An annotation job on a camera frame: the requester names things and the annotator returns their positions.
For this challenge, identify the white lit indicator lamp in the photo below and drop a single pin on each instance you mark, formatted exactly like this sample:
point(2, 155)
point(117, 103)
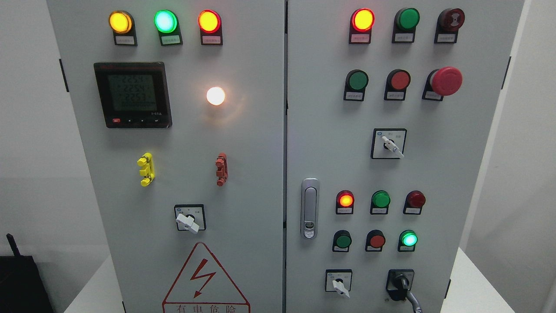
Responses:
point(215, 96)

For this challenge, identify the silver door lock handle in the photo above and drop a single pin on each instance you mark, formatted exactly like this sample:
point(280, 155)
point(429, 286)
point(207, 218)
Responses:
point(309, 207)

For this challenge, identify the red lit indicator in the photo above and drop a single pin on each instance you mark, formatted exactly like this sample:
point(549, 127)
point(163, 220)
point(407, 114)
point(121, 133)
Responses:
point(344, 203)
point(361, 24)

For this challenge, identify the red triangle warning sticker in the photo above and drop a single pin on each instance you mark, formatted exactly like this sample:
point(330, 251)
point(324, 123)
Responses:
point(204, 286)

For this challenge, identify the dark red buzzer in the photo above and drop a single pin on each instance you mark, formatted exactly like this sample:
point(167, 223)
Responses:
point(448, 24)

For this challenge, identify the red lit indicator lower left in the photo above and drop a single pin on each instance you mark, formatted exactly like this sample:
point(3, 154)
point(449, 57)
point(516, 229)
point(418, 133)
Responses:
point(344, 203)

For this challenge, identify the yellow indicator light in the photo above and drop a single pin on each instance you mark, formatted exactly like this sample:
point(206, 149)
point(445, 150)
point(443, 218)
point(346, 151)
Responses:
point(123, 26)

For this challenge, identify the grey right cabinet door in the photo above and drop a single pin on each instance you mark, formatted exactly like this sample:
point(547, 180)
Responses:
point(330, 139)

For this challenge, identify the red push button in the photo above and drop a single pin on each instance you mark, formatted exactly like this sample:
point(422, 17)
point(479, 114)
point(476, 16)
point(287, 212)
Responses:
point(396, 85)
point(375, 241)

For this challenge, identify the red-orange indicator light left door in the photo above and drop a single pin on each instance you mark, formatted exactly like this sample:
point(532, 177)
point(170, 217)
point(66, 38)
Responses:
point(210, 25)

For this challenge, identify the white selector switch left door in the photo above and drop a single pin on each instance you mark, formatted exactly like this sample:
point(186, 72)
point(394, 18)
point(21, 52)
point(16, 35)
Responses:
point(190, 217)

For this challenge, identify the white selector switch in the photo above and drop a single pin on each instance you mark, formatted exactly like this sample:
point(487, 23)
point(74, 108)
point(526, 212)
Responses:
point(388, 143)
point(339, 281)

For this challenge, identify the grey left cabinet door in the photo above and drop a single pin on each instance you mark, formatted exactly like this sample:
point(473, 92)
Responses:
point(244, 217)

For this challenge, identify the green push button lower right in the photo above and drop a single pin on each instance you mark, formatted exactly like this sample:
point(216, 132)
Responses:
point(407, 241)

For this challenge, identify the grey cabinet door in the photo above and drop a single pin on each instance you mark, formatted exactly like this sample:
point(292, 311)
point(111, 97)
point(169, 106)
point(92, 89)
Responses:
point(330, 139)
point(244, 217)

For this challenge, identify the red indicator lower right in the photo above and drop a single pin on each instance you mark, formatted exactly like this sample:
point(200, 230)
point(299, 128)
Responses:
point(414, 203)

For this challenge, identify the black box with antenna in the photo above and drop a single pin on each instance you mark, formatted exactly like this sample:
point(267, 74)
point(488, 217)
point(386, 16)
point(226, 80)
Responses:
point(21, 289)

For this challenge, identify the green push button upper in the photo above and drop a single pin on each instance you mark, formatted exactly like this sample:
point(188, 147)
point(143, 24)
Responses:
point(355, 83)

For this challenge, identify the red lit indicator top right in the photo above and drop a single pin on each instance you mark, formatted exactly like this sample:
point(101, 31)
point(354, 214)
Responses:
point(361, 24)

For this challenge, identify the red terminal connector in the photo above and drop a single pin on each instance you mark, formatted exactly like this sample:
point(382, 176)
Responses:
point(221, 169)

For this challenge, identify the green lit indicator light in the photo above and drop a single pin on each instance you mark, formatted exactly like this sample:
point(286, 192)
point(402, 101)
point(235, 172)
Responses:
point(167, 25)

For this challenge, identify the green indicator top right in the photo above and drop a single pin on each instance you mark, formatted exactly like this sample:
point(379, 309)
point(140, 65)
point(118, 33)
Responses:
point(404, 26)

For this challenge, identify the green push button lower left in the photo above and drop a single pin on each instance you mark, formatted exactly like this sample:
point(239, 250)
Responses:
point(341, 241)

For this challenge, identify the white selector switch bottom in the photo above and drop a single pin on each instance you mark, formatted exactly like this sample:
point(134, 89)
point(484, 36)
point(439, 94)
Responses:
point(339, 281)

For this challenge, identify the green indicator lower middle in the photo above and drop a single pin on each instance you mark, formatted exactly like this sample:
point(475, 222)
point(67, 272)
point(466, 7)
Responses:
point(380, 202)

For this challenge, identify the green push button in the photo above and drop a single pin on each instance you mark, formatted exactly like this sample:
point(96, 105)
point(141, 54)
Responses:
point(341, 241)
point(355, 83)
point(407, 241)

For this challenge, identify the black knob selector switch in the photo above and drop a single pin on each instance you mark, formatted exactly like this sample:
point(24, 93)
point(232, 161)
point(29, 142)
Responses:
point(390, 287)

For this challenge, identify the yellow terminal connector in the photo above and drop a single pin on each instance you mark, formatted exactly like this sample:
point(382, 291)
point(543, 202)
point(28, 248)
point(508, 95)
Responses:
point(147, 170)

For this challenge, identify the white selector switch upper right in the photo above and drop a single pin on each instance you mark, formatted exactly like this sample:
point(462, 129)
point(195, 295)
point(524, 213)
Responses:
point(388, 143)

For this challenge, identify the red push button lower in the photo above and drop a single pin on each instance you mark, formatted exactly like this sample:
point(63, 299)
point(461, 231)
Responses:
point(375, 241)

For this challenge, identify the red push button upper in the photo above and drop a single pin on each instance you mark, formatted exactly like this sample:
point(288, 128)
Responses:
point(396, 85)

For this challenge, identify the red emergency stop button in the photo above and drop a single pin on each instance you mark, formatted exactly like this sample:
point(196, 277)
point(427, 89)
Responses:
point(442, 83)

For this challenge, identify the black digital power meter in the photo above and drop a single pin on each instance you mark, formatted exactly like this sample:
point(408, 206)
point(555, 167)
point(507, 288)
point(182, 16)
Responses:
point(134, 94)

